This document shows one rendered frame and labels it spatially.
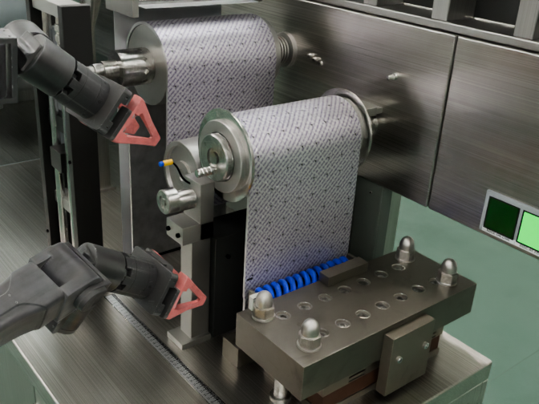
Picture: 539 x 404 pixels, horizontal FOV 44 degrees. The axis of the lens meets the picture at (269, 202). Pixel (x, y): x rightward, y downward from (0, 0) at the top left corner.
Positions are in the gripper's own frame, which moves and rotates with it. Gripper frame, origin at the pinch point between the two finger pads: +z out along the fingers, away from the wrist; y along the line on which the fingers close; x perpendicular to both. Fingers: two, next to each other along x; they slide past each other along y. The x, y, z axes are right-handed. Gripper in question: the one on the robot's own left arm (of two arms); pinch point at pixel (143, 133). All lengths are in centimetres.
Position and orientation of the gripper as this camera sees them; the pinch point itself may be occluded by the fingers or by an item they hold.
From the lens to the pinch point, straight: 96.5
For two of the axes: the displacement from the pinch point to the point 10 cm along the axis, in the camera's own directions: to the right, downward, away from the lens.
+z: 5.7, 4.1, 7.1
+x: 5.4, -8.4, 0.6
